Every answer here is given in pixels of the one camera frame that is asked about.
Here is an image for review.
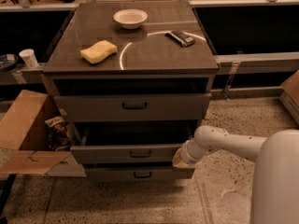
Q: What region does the grey drawer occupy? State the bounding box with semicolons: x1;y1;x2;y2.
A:
84;162;194;182
71;120;197;164
54;93;211;122

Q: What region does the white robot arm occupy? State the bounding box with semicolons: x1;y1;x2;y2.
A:
172;126;299;224

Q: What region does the grey top drawer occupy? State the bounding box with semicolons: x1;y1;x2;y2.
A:
54;93;211;122

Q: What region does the grey bottom drawer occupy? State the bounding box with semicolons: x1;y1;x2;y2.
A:
84;162;194;182

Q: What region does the grey drawer cabinet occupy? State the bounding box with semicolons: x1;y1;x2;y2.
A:
42;0;220;147

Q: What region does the crumpled snack bag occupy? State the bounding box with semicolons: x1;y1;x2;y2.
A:
45;117;71;151

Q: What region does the cardboard box at right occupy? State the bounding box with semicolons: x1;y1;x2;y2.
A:
279;70;299;125

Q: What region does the yellow sponge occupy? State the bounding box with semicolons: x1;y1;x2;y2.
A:
80;40;118;64

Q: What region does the white bowl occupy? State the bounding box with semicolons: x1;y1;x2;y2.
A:
113;9;148;30

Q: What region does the brown cardboard box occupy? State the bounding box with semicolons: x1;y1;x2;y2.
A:
0;90;86;177

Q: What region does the white paper cup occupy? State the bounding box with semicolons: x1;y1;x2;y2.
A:
19;49;38;68

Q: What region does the metal shelf rail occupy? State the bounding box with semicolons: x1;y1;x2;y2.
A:
215;52;299;75

